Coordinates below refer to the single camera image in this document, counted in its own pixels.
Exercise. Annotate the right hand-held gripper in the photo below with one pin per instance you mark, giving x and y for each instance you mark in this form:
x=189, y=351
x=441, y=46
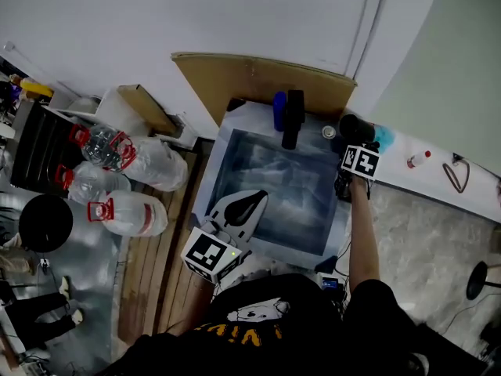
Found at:
x=361, y=162

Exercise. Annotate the round black stool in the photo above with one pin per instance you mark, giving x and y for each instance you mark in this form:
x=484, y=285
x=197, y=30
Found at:
x=45, y=223

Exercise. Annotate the person's right forearm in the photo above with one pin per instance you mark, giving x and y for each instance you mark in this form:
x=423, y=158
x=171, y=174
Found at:
x=363, y=233

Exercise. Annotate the yellow container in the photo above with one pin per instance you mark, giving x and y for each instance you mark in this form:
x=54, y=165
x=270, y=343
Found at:
x=36, y=87

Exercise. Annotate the black spray bottle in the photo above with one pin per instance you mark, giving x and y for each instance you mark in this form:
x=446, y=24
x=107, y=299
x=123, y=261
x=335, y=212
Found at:
x=293, y=118

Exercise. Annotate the blue bottle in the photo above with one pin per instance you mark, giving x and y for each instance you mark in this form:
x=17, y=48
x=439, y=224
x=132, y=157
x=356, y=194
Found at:
x=279, y=111

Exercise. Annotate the black round stand base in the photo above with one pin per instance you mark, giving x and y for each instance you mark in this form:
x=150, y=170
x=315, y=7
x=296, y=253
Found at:
x=478, y=280

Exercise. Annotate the black round object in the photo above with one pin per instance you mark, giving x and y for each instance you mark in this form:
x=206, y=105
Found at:
x=356, y=129

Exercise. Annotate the black cabinet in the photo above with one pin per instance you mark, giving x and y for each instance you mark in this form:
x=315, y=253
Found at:
x=43, y=147

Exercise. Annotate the person's black printed shirt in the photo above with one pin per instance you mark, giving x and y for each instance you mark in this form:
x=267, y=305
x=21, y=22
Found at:
x=297, y=335

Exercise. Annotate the brown cardboard sheet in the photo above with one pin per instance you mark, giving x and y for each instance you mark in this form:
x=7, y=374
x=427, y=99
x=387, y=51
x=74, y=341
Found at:
x=250, y=80

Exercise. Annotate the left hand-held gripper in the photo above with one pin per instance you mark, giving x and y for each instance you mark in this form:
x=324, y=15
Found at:
x=211, y=254

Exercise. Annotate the large clear water jug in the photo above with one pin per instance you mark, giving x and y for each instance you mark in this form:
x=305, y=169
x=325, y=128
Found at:
x=156, y=165
x=94, y=182
x=99, y=145
x=129, y=214

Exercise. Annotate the small device with blue screen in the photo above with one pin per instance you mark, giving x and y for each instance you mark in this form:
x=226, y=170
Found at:
x=329, y=283

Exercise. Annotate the silver drain knob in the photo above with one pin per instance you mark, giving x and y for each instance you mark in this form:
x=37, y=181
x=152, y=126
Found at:
x=329, y=132

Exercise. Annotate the white open cardboard box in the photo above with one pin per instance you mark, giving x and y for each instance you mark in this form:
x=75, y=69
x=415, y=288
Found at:
x=117, y=110

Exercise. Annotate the blue-grey tray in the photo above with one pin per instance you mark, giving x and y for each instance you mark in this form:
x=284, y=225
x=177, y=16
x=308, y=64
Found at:
x=282, y=194

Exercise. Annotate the white ledge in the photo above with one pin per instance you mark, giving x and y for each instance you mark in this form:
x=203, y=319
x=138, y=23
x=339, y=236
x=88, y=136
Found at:
x=434, y=174

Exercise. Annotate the clear bottle with red cap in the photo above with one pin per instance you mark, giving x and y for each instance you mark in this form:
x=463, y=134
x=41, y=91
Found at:
x=418, y=159

